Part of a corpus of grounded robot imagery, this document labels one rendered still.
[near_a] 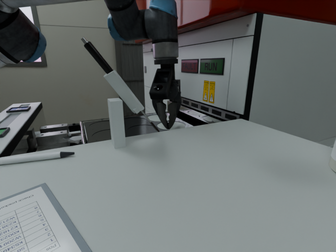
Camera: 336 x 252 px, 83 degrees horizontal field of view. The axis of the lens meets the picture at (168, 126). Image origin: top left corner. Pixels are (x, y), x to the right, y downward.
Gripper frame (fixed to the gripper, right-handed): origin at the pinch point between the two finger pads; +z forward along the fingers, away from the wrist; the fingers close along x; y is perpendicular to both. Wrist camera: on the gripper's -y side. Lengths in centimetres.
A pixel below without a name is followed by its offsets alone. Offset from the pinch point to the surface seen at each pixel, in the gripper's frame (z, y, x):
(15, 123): -5.7, -17.1, 36.7
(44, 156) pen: -5.5, -33.9, 13.0
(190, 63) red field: -18.7, 17.8, -6.2
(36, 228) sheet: -4.6, -45.4, 3.6
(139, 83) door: 1, 196, 74
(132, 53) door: -38, 192, 79
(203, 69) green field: -16.6, 11.1, -10.9
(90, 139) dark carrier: 1.0, -10.4, 20.9
